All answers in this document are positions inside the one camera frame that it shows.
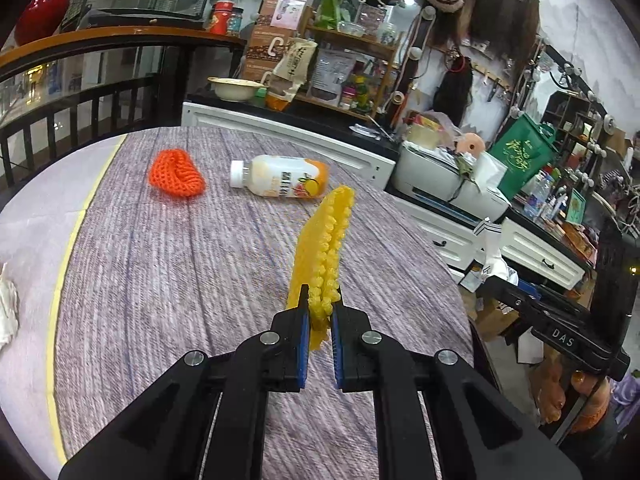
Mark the yellow foam fruit net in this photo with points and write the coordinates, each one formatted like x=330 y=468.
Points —
x=320 y=245

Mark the brown hair wig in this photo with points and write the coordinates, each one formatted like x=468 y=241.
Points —
x=500 y=5

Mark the white grey printer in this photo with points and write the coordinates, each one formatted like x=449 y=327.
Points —
x=440 y=185

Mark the wooden shelf rack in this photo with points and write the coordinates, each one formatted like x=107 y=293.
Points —
x=350 y=40

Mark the orange foam fruit net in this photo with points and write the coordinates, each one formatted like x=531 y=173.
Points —
x=175 y=175

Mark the red tin can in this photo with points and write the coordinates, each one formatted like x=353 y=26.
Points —
x=221 y=17

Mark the pink tape roll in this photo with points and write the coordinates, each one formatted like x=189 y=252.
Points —
x=472 y=144

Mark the brown cardboard box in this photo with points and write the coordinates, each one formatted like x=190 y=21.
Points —
x=495 y=317

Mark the white drawer desk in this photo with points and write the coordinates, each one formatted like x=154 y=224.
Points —
x=300 y=132

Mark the black railing with wooden top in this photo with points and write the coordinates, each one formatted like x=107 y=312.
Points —
x=100 y=35

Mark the brown printed box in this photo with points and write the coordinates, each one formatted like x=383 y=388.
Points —
x=262 y=52

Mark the green tote bag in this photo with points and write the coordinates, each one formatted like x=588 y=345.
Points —
x=522 y=155

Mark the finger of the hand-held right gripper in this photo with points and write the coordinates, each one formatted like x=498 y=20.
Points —
x=555 y=299
x=505 y=296

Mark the green plant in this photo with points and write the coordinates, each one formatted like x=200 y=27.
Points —
x=330 y=7

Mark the silver pouch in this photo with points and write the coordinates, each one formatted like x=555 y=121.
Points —
x=332 y=75

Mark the person's right hand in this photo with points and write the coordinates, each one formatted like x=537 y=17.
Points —
x=555 y=385

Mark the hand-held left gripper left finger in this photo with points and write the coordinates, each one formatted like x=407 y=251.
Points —
x=301 y=350

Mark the white orange drink bottle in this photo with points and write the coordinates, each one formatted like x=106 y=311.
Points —
x=280 y=175

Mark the black hair wig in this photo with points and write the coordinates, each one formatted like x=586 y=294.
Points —
x=452 y=90

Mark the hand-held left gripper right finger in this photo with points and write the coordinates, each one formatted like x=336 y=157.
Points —
x=338 y=355

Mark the cream bowl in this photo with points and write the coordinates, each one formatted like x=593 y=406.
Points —
x=235 y=89

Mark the red vase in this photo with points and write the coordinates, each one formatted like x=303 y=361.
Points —
x=42 y=12

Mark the orange cup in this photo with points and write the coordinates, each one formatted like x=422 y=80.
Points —
x=276 y=101

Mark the pale pink box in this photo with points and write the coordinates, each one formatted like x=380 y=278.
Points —
x=287 y=12

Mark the beige printed paper bag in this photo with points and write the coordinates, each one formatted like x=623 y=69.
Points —
x=295 y=67

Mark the white sock with black stripes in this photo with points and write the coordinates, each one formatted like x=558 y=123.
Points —
x=492 y=255

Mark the teal box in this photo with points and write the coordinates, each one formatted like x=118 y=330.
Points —
x=576 y=206

